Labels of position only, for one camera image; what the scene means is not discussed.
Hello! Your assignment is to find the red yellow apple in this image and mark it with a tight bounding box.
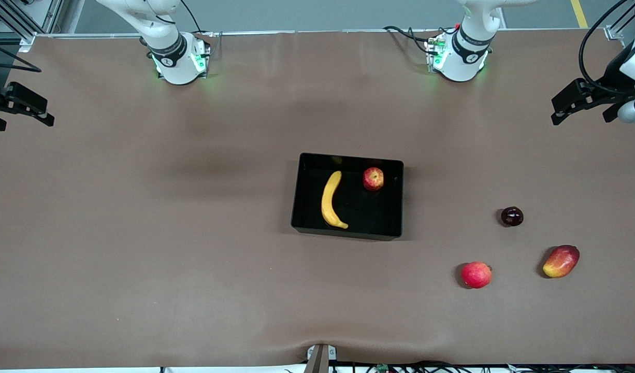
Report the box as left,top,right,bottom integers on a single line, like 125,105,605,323
362,167,385,192

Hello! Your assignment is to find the black plastic box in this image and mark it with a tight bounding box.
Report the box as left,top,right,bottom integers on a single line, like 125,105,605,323
291,152,405,241

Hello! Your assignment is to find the yellow banana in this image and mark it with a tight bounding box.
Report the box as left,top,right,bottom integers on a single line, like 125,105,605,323
321,170,349,230

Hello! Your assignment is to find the plain red apple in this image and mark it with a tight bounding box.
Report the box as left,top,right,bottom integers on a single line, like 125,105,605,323
461,261,493,290

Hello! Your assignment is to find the dark purple plum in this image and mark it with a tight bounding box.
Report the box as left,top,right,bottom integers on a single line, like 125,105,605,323
500,206,524,227

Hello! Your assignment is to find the red yellow mango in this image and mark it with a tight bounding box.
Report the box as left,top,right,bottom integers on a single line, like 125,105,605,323
542,245,581,279

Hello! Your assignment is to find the brown table mat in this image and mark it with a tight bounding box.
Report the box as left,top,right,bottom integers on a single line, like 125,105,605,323
0,28,635,369

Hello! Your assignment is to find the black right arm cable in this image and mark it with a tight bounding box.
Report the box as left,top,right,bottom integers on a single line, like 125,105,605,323
0,40,42,73

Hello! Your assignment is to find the aluminium frame post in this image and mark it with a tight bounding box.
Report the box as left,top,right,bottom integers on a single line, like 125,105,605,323
0,0,64,52
602,0,635,41

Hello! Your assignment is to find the thin black base cable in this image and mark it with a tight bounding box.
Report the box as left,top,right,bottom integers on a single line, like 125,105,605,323
180,0,204,34

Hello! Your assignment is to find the metal table edge rail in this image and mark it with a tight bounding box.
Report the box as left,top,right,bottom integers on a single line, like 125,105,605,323
17,28,621,39

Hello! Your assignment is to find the grey table edge bracket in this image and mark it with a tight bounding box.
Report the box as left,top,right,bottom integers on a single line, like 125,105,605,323
303,344,338,373

